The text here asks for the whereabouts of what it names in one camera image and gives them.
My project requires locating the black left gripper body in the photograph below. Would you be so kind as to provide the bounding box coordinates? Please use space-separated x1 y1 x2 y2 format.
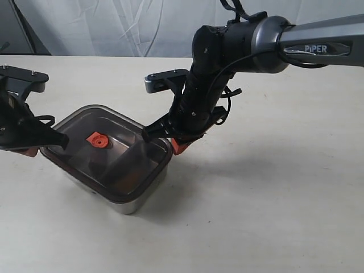
1 94 69 152

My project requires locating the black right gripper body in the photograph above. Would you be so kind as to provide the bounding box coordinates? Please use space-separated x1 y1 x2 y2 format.
142 71 228 142

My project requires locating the dark transparent box lid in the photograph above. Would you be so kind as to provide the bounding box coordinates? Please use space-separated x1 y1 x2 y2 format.
39 105 174 204

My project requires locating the yellow toy cheese wedge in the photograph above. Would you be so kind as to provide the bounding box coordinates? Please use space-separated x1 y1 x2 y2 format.
115 169 146 192

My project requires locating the red toy sausage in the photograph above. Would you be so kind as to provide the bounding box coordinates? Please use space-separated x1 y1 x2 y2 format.
88 160 107 177

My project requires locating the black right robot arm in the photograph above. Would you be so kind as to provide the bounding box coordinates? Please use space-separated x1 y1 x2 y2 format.
142 13 363 144

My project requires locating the stainless steel lunch box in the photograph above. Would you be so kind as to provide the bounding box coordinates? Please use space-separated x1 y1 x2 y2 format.
68 104 174 215

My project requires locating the dark panel at left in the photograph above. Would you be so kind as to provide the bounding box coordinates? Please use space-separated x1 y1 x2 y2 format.
1 0 51 56

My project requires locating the white backdrop curtain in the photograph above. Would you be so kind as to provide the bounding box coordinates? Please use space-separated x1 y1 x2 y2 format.
11 0 364 59

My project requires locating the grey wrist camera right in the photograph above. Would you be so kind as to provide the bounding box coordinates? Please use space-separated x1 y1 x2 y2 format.
144 69 189 97

